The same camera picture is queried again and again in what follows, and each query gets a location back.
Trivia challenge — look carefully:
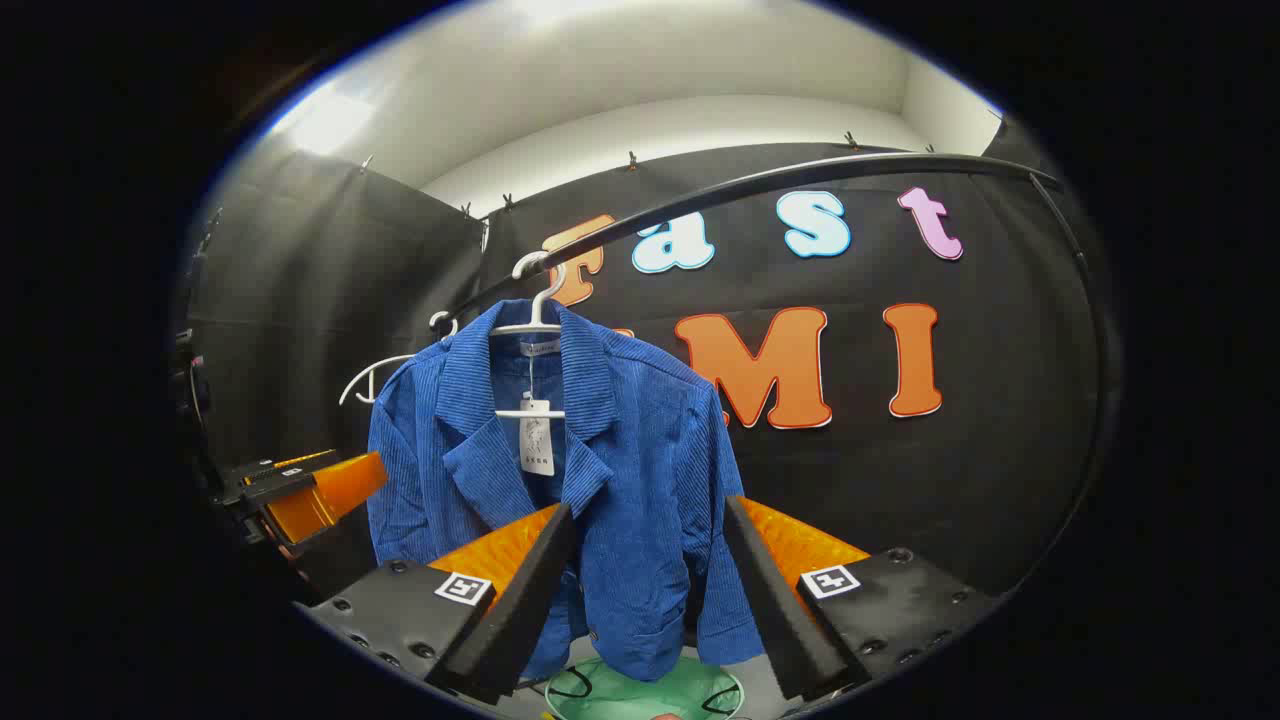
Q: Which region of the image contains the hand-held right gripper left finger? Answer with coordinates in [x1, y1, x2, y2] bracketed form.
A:
[300, 503, 579, 706]

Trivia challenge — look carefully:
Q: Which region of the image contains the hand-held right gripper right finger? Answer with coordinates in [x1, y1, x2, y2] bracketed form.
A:
[722, 493, 1003, 704]

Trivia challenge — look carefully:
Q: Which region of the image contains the green laundry hamper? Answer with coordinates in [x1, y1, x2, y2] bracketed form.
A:
[545, 655, 747, 720]

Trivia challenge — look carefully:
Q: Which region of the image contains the blue corduroy jacket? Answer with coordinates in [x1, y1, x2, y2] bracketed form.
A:
[366, 298, 766, 683]

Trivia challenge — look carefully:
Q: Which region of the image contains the white plastic clothes hanger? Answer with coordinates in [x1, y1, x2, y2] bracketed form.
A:
[338, 310, 461, 407]
[488, 250, 569, 421]

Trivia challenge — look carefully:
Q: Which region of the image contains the black metal clothes rack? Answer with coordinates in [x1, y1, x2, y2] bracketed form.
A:
[440, 152, 1126, 601]

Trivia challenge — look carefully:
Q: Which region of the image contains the white paper hang tag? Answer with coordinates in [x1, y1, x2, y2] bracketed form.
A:
[518, 398, 557, 478]

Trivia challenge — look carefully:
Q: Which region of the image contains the black backdrop cloth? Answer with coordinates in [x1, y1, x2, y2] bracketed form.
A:
[185, 140, 1113, 601]

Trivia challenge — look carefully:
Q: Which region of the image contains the ceiling light panel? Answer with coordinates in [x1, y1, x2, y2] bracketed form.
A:
[270, 90, 377, 157]

